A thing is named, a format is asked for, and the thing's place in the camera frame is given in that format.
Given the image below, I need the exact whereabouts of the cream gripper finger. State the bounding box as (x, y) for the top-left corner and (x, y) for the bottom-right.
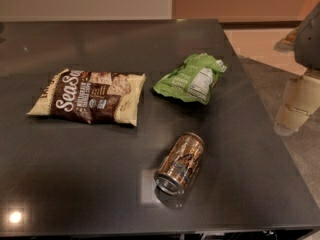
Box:
(274, 69), (320, 136)

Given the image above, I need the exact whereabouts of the orange soda can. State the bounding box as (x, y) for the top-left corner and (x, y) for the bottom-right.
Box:
(154, 132), (204, 196)

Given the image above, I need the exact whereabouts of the green rice chip bag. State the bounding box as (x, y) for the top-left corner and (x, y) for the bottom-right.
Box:
(153, 53), (227, 105)

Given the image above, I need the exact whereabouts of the brown sea salt chip bag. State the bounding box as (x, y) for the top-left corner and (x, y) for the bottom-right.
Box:
(28, 69), (146, 126)

